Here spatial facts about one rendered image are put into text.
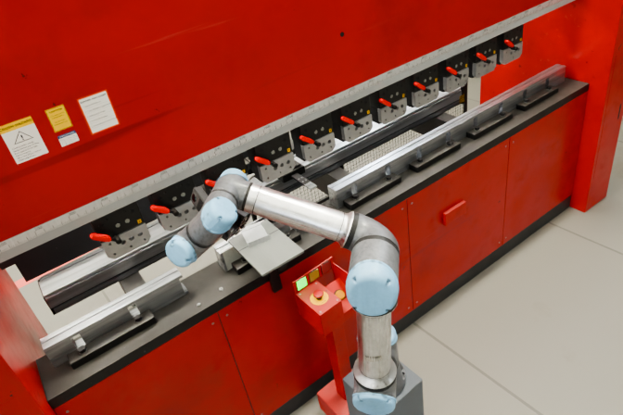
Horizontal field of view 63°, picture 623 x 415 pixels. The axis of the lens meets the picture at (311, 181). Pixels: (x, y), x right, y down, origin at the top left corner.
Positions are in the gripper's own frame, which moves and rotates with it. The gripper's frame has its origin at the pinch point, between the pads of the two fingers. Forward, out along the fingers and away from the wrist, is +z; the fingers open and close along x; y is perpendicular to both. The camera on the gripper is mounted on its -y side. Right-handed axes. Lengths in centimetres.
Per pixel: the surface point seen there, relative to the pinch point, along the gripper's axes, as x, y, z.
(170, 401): -97, 8, -5
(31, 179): -19, -51, -25
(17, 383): -62, -23, -48
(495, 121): 15, 62, 151
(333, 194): -27, 15, 73
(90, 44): 19, -55, -8
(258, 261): -37.1, 9.0, 20.5
